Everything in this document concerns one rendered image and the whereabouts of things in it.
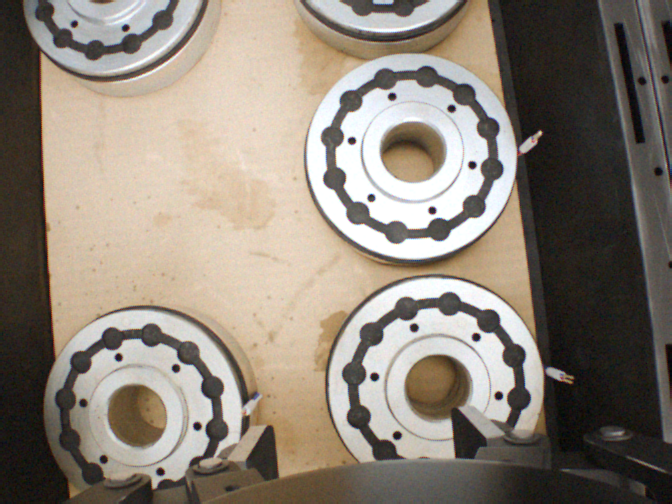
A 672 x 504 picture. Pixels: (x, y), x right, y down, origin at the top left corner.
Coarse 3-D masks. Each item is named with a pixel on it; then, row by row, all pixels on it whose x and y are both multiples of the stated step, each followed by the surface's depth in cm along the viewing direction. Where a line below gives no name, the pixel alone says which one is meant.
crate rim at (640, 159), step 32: (608, 0) 18; (608, 32) 18; (640, 32) 18; (608, 64) 18; (640, 64) 18; (608, 96) 18; (640, 96) 18; (640, 128) 18; (640, 160) 18; (640, 192) 17; (640, 224) 17; (640, 256) 17; (640, 288) 18
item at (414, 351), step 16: (432, 336) 24; (448, 336) 24; (400, 352) 24; (416, 352) 24; (432, 352) 24; (448, 352) 24; (464, 352) 24; (400, 368) 24; (464, 368) 24; (480, 368) 23; (384, 384) 24; (400, 384) 24; (480, 384) 23; (400, 400) 23; (464, 400) 24; (480, 400) 23; (400, 416) 23; (416, 416) 23; (448, 416) 24; (416, 432) 23; (432, 432) 23; (448, 432) 23
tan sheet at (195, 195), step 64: (256, 0) 29; (256, 64) 29; (320, 64) 29; (64, 128) 29; (128, 128) 29; (192, 128) 29; (256, 128) 28; (64, 192) 29; (128, 192) 28; (192, 192) 28; (256, 192) 28; (512, 192) 28; (64, 256) 28; (128, 256) 28; (192, 256) 28; (256, 256) 28; (320, 256) 28; (512, 256) 27; (64, 320) 28; (256, 320) 28; (320, 320) 28; (320, 384) 27; (448, 384) 27; (320, 448) 27
